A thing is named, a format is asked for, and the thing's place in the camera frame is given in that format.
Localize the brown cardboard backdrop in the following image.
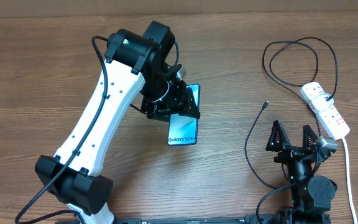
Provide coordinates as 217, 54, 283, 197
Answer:
0, 0, 358, 18

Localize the white power strip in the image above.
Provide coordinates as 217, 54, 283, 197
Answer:
300, 82, 350, 140

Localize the white power strip cord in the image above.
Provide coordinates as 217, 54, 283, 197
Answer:
341, 137, 358, 224

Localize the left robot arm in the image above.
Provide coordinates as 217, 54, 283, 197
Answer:
35, 21, 200, 223

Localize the blue Galaxy smartphone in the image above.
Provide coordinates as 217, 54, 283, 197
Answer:
167, 83, 201, 146

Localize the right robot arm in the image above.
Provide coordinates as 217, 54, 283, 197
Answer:
266, 120, 337, 224

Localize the white USB charger plug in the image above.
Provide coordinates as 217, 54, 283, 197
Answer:
309, 93, 334, 114

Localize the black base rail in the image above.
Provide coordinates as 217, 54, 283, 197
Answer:
113, 216, 279, 224

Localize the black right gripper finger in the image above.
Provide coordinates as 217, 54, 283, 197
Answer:
265, 120, 291, 152
302, 125, 318, 150

